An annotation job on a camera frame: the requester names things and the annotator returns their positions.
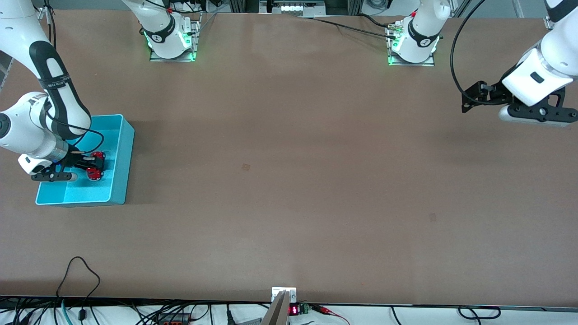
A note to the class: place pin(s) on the device with white lights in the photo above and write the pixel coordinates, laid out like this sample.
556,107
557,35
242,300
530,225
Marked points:
293,8

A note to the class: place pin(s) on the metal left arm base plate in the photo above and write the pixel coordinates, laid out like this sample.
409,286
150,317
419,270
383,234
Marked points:
411,64

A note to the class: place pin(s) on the red beetle toy car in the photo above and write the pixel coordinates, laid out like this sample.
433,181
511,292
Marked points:
95,175

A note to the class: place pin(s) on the white mounting plate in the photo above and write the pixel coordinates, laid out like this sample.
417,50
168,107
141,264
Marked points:
291,293

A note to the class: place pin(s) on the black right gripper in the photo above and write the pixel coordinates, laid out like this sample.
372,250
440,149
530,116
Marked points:
80,161

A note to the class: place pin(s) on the blue plastic storage box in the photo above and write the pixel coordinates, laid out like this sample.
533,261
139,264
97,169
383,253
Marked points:
113,189

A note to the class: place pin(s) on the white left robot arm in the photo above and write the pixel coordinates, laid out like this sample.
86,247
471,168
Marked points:
537,76

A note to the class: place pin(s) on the red LED display module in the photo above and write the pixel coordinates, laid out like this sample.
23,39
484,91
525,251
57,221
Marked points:
294,310

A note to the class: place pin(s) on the black orange power strip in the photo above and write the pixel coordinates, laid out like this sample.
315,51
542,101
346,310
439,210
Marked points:
174,318

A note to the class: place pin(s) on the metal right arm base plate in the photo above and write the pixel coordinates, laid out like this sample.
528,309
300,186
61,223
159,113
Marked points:
196,36

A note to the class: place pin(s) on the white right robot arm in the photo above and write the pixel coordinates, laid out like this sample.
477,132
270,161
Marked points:
27,126

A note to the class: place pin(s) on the grey metal camera bracket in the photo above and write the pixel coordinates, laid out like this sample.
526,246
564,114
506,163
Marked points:
277,311

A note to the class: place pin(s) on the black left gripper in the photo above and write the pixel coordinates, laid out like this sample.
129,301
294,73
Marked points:
496,91

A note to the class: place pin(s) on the green terminal block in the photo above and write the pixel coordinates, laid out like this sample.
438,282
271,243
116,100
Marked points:
304,308

